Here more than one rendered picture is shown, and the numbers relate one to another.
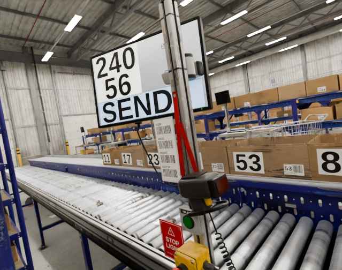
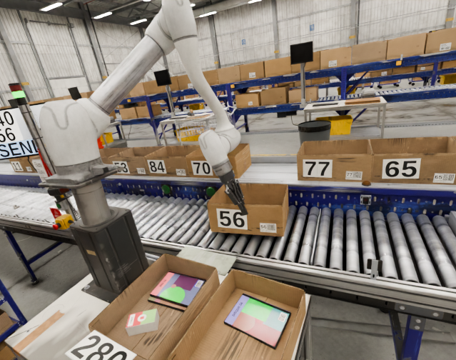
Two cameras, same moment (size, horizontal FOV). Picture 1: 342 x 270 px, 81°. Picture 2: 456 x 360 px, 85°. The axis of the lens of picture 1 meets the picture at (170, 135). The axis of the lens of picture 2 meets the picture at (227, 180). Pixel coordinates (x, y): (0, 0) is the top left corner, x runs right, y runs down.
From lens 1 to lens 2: 1.32 m
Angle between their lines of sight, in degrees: 26
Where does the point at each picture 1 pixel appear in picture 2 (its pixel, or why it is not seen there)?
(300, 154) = (142, 162)
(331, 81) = (258, 67)
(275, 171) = (134, 171)
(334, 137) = (171, 148)
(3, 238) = not seen: outside the picture
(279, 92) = (219, 75)
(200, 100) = not seen: hidden behind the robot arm
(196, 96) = not seen: hidden behind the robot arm
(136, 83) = (18, 133)
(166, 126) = (38, 163)
